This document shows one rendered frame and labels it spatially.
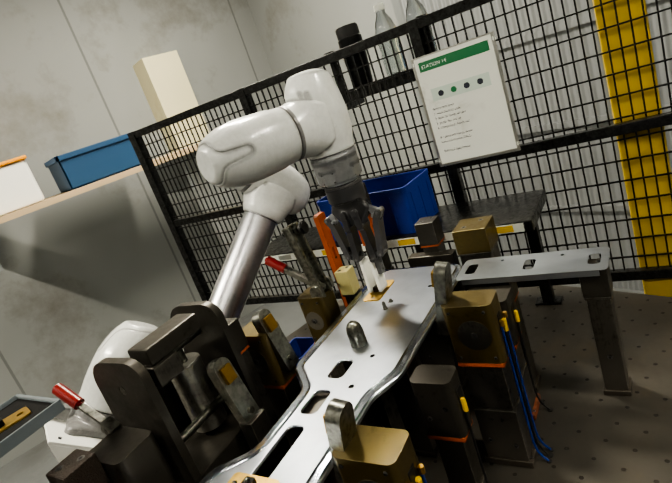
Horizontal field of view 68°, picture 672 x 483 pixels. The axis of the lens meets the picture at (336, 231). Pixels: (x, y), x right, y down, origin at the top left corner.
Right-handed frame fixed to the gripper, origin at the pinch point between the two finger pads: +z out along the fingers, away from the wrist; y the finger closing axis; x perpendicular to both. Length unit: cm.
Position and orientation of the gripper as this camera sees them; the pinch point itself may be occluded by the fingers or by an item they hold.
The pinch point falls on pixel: (373, 273)
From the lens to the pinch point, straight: 102.2
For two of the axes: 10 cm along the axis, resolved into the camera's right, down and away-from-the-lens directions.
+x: 4.7, -4.0, 7.9
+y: 8.2, -1.3, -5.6
